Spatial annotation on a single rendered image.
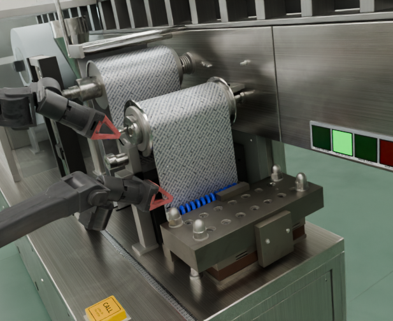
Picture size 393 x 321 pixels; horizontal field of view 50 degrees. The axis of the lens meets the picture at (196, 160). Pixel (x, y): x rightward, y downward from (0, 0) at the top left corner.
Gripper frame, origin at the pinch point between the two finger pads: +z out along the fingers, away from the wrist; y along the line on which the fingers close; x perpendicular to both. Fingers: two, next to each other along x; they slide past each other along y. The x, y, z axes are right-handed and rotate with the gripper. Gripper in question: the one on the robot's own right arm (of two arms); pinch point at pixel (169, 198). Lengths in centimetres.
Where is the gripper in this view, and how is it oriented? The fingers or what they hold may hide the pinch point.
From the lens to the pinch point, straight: 109.2
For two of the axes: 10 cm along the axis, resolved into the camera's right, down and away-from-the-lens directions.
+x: 2.8, -9.6, -0.8
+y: 5.4, 2.2, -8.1
